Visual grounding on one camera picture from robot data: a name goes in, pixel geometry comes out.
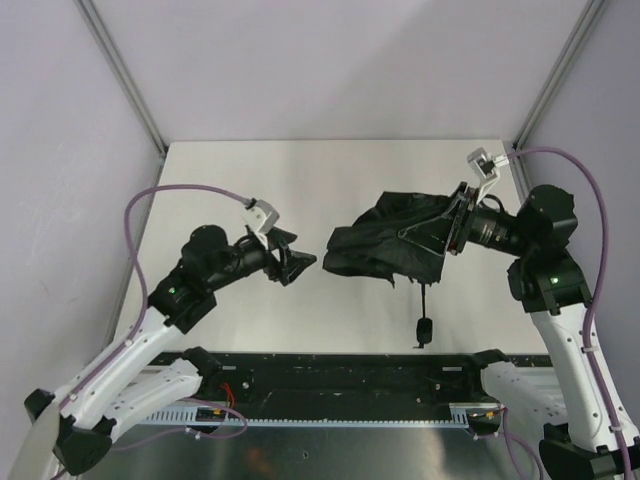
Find black folding umbrella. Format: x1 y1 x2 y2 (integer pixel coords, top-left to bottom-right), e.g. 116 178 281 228
322 191 452 349

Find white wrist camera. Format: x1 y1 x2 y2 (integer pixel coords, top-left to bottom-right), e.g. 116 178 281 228
467 148 509 202
242 198 280 234

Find grey slotted cable duct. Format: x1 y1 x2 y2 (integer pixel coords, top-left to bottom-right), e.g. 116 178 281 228
144 405 474 426

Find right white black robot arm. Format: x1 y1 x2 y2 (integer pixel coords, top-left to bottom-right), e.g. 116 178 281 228
399 184 639 479

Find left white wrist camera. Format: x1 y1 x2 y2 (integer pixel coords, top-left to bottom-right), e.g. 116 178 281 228
242 198 280 234

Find aluminium frame post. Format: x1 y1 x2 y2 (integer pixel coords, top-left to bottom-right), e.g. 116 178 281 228
511 0 611 150
73 0 168 158

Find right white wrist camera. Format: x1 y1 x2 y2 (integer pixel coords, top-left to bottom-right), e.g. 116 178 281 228
467 148 509 202

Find left aluminium frame post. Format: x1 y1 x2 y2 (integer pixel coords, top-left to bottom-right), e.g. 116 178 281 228
73 0 168 158

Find right aluminium frame post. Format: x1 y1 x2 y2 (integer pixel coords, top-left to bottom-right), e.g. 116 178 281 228
511 0 611 150

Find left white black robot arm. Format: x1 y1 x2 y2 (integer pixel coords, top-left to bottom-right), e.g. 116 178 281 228
24 225 317 476

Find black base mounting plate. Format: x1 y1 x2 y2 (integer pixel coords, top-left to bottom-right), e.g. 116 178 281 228
194 353 495 424

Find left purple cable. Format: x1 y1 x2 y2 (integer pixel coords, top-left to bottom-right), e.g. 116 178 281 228
49 183 251 479

